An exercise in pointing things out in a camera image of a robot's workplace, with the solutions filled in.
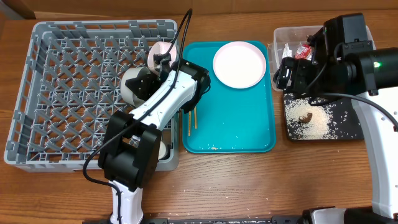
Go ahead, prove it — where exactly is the grey round bowl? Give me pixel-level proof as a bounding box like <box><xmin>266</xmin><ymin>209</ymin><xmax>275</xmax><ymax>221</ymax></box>
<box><xmin>120</xmin><ymin>67</ymin><xmax>152</xmax><ymax>108</ymax></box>

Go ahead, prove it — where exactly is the red snack wrapper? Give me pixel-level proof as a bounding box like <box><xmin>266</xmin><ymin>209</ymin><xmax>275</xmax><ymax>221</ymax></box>
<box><xmin>294</xmin><ymin>44</ymin><xmax>312</xmax><ymax>60</ymax></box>

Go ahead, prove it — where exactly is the small pink bowl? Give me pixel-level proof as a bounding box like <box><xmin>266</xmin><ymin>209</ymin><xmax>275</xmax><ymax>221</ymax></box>
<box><xmin>147</xmin><ymin>42</ymin><xmax>177</xmax><ymax>74</ymax></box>

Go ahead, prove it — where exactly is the brown food scrap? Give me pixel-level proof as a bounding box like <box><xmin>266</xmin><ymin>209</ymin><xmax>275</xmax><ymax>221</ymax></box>
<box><xmin>298</xmin><ymin>113</ymin><xmax>313</xmax><ymax>124</ymax></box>

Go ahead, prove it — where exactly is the white rice pile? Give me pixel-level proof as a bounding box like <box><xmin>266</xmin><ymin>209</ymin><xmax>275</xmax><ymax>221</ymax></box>
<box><xmin>284</xmin><ymin>98</ymin><xmax>358</xmax><ymax>141</ymax></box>

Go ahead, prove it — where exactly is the white paper cup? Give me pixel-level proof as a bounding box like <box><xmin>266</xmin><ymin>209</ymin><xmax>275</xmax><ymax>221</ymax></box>
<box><xmin>158</xmin><ymin>141</ymin><xmax>170</xmax><ymax>161</ymax></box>

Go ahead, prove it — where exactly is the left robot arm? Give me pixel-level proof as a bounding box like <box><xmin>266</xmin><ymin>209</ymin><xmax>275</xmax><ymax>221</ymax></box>
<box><xmin>98</xmin><ymin>59</ymin><xmax>211</xmax><ymax>223</ymax></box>

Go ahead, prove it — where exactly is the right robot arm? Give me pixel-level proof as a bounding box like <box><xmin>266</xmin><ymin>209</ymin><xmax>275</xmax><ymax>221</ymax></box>
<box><xmin>273</xmin><ymin>13</ymin><xmax>397</xmax><ymax>223</ymax></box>

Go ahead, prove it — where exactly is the crumpled white wrapper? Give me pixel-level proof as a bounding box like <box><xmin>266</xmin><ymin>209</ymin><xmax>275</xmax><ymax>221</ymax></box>
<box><xmin>281</xmin><ymin>44</ymin><xmax>293</xmax><ymax>59</ymax></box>

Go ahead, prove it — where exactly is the clear plastic bin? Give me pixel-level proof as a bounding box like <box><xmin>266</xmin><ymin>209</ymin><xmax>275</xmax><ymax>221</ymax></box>
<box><xmin>273</xmin><ymin>15</ymin><xmax>375</xmax><ymax>93</ymax></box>

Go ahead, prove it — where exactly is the left wooden chopstick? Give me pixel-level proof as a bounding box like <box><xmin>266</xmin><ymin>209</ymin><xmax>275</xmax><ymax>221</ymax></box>
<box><xmin>188</xmin><ymin>111</ymin><xmax>192</xmax><ymax>137</ymax></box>

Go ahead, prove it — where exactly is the wooden chopstick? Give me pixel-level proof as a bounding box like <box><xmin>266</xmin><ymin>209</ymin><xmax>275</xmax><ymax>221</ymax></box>
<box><xmin>188</xmin><ymin>111</ymin><xmax>192</xmax><ymax>137</ymax></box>
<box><xmin>193</xmin><ymin>107</ymin><xmax>198</xmax><ymax>129</ymax></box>

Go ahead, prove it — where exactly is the large white round plate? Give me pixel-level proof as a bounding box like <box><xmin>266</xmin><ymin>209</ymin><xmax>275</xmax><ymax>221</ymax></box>
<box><xmin>213</xmin><ymin>41</ymin><xmax>267</xmax><ymax>89</ymax></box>

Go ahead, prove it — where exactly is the right wooden chopstick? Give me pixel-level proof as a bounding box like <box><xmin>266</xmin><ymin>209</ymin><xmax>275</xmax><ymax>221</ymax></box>
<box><xmin>193</xmin><ymin>107</ymin><xmax>198</xmax><ymax>129</ymax></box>

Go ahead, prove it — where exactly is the black plastic tray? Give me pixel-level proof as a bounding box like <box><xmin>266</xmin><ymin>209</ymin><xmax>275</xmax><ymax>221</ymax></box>
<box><xmin>282</xmin><ymin>91</ymin><xmax>365</xmax><ymax>142</ymax></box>

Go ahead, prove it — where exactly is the grey plastic dish rack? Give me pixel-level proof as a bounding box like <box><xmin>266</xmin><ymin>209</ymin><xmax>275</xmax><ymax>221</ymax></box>
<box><xmin>4</xmin><ymin>19</ymin><xmax>177</xmax><ymax>172</ymax></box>

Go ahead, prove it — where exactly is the teal plastic serving tray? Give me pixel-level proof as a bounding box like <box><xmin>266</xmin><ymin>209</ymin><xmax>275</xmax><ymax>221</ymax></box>
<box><xmin>182</xmin><ymin>41</ymin><xmax>276</xmax><ymax>154</ymax></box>

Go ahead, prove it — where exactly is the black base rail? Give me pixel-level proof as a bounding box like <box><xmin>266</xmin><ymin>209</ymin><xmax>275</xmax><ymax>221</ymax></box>
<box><xmin>82</xmin><ymin>211</ymin><xmax>312</xmax><ymax>224</ymax></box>

